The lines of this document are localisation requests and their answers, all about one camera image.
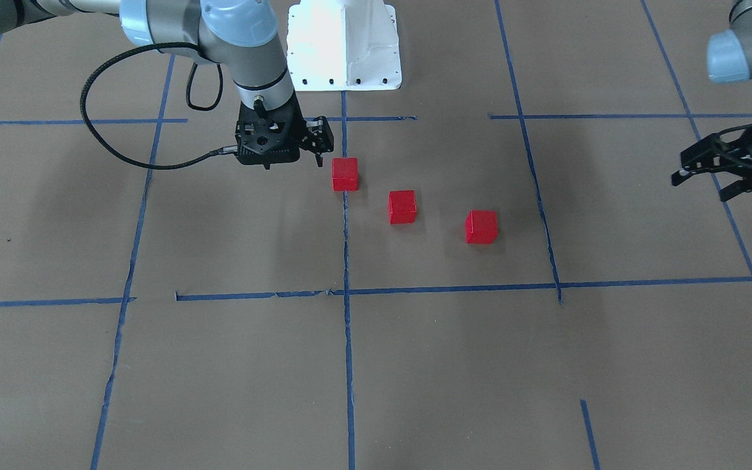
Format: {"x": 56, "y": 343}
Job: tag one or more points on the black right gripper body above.
{"x": 316, "y": 136}

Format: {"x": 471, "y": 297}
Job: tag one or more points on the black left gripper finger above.
{"x": 710, "y": 155}
{"x": 748, "y": 188}

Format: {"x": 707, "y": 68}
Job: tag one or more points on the red block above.
{"x": 481, "y": 227}
{"x": 402, "y": 207}
{"x": 345, "y": 174}

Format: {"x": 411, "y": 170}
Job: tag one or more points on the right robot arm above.
{"x": 239, "y": 37}

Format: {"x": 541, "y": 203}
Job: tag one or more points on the center blue tape line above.
{"x": 348, "y": 346}

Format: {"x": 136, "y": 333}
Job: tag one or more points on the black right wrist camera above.
{"x": 264, "y": 139}

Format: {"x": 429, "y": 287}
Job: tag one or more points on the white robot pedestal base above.
{"x": 343, "y": 45}

